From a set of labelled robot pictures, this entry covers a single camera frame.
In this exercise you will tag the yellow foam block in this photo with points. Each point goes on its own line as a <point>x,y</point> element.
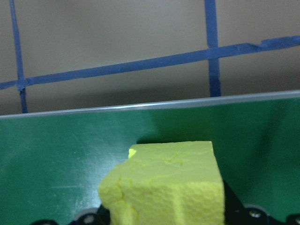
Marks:
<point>164,187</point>

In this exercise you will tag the green conveyor belt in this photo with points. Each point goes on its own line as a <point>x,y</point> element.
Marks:
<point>47,152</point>

